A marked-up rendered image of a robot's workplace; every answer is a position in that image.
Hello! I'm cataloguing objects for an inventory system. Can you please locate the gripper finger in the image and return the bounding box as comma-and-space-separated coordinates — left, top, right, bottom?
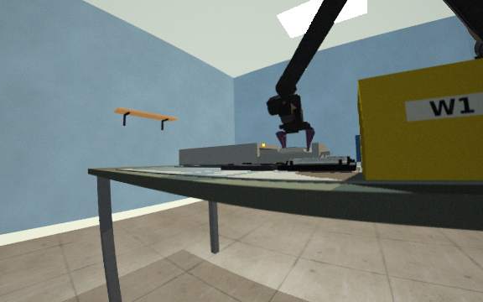
276, 133, 287, 148
305, 129, 315, 151

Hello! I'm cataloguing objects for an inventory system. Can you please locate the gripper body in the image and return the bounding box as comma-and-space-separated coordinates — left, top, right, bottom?
279, 122, 314, 134

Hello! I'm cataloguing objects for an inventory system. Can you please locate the yellow box labelled w1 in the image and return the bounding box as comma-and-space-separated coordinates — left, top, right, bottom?
357, 58, 483, 180

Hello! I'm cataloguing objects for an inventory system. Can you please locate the white multi-well plate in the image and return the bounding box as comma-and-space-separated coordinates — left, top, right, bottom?
279, 147, 312, 153
288, 157, 347, 165

